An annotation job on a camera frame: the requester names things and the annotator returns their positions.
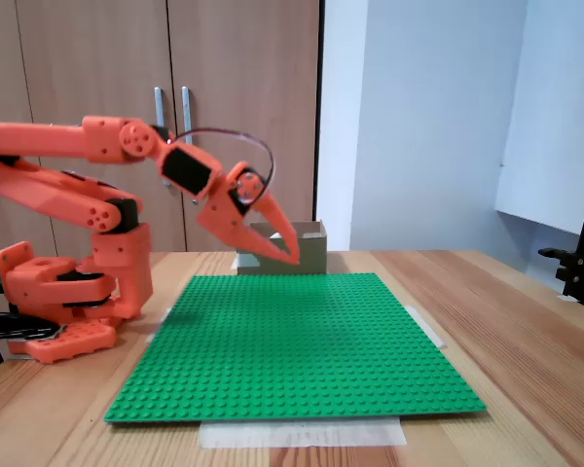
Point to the wooden cabinet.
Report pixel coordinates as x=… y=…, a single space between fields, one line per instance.
x=248 y=73

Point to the black clamp stand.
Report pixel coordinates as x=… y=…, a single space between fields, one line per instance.
x=576 y=272

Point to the brown cardboard box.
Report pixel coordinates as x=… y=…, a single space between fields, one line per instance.
x=314 y=253

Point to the green studded baseplate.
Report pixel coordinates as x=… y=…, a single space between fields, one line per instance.
x=272 y=365

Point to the wide translucent tape strip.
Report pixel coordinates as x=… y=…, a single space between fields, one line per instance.
x=297 y=435

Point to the white wall panel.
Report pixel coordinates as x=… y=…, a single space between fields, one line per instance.
x=550 y=146

